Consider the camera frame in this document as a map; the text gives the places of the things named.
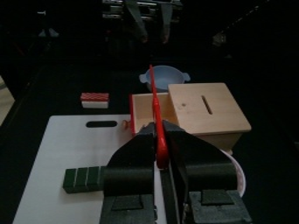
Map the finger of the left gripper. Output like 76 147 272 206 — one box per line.
160 3 173 44
125 0 149 44

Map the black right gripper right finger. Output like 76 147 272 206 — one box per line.
161 120 253 224

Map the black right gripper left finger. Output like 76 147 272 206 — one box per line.
97 122 157 224

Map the red toy knife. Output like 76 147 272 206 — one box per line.
148 64 171 170

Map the white plate with pink rim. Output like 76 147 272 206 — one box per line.
219 148 248 199

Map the green toy sushi roll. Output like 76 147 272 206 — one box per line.
61 165 108 194

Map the white cutting board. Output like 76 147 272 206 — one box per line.
12 114 168 224

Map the red white toy sushi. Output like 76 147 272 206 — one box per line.
78 92 111 109

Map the light blue toy pot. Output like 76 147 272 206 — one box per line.
139 65 192 93

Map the wooden box with slot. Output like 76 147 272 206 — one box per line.
128 82 252 152

